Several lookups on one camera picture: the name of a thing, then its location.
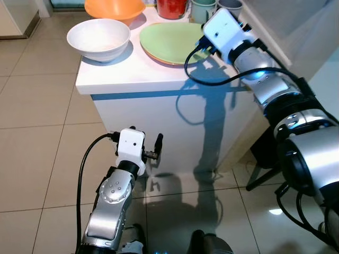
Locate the green plate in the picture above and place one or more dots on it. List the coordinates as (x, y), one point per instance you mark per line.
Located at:
(169, 42)

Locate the white bowl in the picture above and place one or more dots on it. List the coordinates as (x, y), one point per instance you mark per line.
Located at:
(98, 39)

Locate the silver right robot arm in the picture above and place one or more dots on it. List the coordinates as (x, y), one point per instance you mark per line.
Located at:
(307, 159)

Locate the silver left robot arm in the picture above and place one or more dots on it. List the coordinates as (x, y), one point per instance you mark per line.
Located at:
(108, 206)

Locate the white kitchen island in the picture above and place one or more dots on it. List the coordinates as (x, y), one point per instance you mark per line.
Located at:
(159, 121)

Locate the grey mug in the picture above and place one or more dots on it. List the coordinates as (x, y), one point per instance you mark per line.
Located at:
(230, 4)

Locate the green mug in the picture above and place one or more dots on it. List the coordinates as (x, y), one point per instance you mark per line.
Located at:
(203, 9)

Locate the red instant noodle cup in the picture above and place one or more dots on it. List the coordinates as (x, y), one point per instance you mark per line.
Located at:
(172, 8)

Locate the robot right leg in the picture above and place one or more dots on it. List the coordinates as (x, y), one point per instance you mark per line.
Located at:
(209, 244)

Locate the orange bowl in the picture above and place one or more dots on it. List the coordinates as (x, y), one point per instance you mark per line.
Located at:
(114, 8)

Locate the white kitchen cabinet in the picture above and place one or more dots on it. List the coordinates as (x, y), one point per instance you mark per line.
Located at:
(16, 16)

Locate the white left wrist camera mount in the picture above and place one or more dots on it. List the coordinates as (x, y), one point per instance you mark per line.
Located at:
(131, 145)

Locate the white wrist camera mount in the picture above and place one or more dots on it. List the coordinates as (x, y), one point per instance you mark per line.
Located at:
(222, 29)
(131, 145)

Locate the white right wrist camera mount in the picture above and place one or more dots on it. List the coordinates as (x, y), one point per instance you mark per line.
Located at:
(222, 29)

